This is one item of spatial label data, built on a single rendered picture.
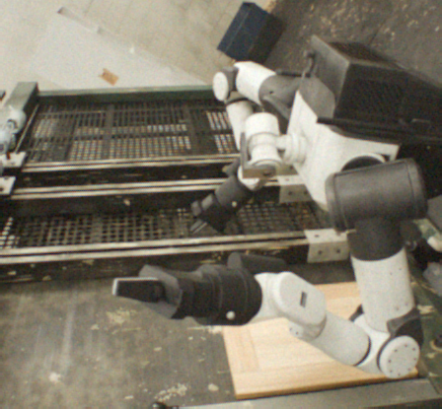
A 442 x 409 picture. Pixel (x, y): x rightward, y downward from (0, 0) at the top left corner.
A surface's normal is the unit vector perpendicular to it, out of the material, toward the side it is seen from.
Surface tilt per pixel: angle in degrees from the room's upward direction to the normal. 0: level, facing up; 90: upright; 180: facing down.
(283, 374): 59
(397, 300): 90
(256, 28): 90
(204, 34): 90
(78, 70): 90
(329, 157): 47
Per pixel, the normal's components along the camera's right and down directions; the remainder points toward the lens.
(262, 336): 0.03, -0.86
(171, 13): 0.19, 0.44
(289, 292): 0.58, -0.33
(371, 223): -0.22, 0.39
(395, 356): 0.32, 0.22
